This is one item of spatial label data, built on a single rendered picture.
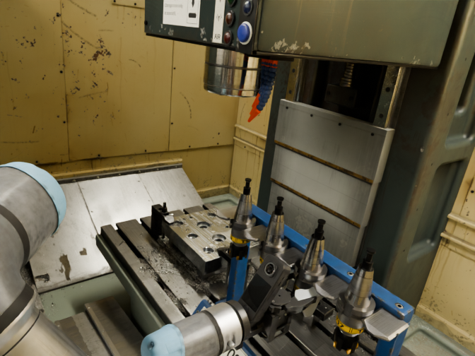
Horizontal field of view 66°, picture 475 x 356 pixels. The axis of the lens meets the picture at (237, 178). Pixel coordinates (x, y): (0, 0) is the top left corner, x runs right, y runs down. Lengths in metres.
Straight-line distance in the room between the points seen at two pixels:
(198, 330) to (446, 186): 1.16
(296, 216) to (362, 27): 0.88
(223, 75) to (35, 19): 1.07
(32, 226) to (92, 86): 1.46
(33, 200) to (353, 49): 0.64
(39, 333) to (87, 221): 1.41
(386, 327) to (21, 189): 0.58
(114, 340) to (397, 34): 1.12
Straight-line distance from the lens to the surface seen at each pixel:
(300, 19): 0.70
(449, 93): 1.21
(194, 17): 0.81
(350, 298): 0.70
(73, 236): 1.81
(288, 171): 1.50
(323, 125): 1.35
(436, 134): 1.23
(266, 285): 0.65
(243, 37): 0.65
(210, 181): 2.41
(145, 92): 2.03
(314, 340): 1.09
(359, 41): 0.84
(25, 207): 0.51
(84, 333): 1.33
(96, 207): 1.92
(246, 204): 0.86
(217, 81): 0.96
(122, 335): 1.26
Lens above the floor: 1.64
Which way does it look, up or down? 21 degrees down
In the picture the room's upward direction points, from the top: 7 degrees clockwise
